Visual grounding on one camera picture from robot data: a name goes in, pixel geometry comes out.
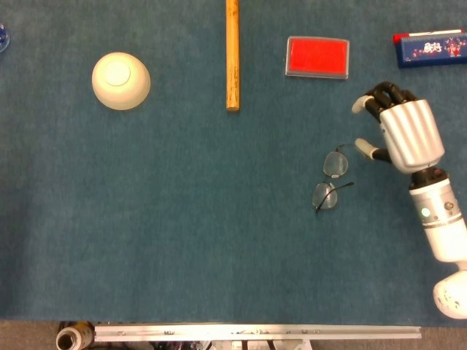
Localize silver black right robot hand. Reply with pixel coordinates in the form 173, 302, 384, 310
351, 82, 446, 176

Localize thin-framed eyeglasses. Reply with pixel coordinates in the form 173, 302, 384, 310
312, 143, 358, 214

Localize blue printed rectangular box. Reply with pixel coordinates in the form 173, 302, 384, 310
393, 28, 467, 69

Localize red ink stamp pad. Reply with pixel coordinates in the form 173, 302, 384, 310
285, 35, 350, 80

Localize wooden rolling pin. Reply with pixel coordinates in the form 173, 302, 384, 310
225, 0, 241, 112

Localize teal felt table mat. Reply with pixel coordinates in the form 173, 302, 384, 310
0, 0, 467, 327

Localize cream upturned bowl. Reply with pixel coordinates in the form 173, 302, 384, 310
91, 52, 152, 112

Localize brown tape roll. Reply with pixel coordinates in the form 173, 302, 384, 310
55, 321, 96, 350

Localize blue labelled drink bottle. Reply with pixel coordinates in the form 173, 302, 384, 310
0, 23, 12, 54

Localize aluminium profile rail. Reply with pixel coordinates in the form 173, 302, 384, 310
93, 322, 422, 343

